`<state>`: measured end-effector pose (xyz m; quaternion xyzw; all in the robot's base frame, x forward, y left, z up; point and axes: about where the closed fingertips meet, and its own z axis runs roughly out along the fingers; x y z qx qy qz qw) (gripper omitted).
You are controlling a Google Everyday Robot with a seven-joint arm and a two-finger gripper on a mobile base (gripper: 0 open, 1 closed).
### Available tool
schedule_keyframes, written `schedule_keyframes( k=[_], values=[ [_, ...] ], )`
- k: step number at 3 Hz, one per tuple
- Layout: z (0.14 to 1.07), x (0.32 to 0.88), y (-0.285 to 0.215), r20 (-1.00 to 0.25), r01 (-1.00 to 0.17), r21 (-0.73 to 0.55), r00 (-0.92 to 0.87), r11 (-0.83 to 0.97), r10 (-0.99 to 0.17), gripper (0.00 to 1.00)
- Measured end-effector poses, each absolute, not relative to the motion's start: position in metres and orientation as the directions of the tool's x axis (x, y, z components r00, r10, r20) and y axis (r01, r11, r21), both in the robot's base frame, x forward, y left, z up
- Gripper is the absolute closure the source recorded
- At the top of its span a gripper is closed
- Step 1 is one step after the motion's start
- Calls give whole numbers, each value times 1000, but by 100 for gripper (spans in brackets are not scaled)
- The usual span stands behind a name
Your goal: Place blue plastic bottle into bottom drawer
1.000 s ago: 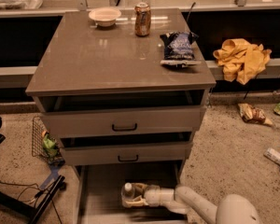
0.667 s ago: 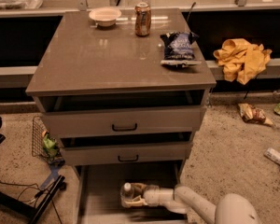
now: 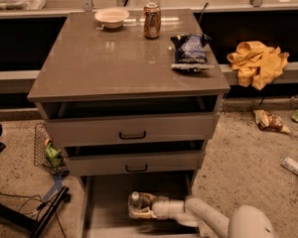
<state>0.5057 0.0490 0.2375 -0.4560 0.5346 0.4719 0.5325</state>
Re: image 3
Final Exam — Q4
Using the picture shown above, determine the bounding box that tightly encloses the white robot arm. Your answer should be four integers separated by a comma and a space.
128, 191, 279, 238

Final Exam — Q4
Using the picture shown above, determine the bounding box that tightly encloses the black cable on floor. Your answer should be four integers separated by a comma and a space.
0, 185, 68, 238

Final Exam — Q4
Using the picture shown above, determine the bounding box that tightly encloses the middle drawer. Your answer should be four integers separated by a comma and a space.
66, 151, 205, 177

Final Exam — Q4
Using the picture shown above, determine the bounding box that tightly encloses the black stand base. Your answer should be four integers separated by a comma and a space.
0, 186, 70, 238

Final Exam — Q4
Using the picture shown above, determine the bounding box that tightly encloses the green snack bag in basket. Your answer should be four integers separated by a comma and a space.
45, 139, 62, 169

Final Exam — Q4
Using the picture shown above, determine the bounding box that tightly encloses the brown soda can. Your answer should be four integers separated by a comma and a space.
143, 2, 161, 39

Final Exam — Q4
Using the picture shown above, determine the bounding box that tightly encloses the white bowl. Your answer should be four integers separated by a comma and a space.
94, 7, 129, 29

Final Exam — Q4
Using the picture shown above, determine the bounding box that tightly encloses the dark blue chip bag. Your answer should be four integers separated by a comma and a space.
171, 33, 215, 71

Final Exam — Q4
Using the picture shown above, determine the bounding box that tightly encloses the clear plastic water bottle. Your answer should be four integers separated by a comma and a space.
128, 191, 152, 211

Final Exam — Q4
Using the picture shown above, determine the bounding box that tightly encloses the yellow cloth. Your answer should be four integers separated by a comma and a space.
226, 41, 289, 90

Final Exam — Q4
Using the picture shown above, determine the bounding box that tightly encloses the open bottom drawer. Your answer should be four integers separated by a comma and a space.
78, 172, 200, 238

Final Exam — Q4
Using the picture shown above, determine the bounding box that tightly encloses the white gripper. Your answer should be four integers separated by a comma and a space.
129, 192, 169, 219

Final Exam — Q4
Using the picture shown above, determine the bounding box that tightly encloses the white tube on floor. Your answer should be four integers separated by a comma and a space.
281, 157, 298, 177

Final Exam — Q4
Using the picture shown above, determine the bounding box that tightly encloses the brown snack bag on floor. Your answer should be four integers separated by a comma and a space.
253, 110, 291, 134

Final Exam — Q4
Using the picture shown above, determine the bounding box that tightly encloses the wire basket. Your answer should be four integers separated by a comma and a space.
34, 123, 69, 177

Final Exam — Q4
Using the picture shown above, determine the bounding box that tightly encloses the grey drawer cabinet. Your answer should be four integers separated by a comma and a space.
28, 9, 229, 233

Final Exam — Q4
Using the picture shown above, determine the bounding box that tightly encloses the top drawer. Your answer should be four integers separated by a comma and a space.
44, 113, 220, 147

